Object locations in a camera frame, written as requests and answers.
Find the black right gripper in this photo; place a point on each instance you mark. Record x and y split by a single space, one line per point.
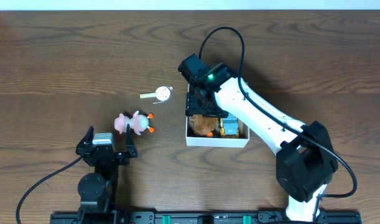
205 112

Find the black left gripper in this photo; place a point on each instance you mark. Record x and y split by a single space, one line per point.
106 154

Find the brown plush toy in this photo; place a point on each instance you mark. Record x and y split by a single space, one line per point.
204 126

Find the pink white pig figurine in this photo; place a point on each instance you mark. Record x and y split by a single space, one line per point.
138 123

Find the yellow grey toy truck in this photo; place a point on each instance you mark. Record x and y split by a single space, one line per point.
229 127

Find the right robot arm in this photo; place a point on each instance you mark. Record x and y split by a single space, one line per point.
304 155

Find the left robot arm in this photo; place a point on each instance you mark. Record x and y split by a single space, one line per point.
98 189

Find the wooden pig rattle drum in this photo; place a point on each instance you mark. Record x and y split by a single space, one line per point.
162 94

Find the white cardboard box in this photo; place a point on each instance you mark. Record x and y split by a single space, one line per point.
200 141

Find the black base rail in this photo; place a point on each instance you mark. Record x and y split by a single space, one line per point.
174 218

